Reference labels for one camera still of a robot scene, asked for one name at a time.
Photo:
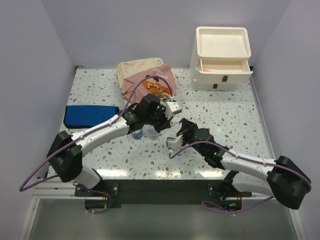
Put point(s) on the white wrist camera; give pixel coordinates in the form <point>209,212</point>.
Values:
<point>174,143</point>
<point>172,108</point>

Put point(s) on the blue cloth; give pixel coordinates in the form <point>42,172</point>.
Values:
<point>87,116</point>

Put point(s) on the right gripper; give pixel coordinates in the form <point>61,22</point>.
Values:
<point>186,127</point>

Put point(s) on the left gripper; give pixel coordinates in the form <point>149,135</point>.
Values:
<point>165,123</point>

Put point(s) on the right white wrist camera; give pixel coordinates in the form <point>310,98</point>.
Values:
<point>174,143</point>

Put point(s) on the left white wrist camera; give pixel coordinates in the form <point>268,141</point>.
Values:
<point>172,108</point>

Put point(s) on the brown top drawer handle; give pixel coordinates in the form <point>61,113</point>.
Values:
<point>225,78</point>

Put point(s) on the white laundry basket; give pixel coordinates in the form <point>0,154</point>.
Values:
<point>140,77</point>

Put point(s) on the clear plastic cup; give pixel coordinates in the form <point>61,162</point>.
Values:
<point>152,134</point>

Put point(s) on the white drawer cabinet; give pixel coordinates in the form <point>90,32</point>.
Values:
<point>225,50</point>

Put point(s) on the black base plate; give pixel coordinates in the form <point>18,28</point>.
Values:
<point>169,192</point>

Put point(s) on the blue round tin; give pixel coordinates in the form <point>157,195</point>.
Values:
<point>137,134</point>

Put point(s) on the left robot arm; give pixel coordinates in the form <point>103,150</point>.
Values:
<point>67,150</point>

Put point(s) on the aluminium rail frame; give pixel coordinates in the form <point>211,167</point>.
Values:
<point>99,202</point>

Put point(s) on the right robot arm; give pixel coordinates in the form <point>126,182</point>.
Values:
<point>280,178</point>

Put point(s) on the pink printed t-shirt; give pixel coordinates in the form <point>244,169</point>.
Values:
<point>159,85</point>

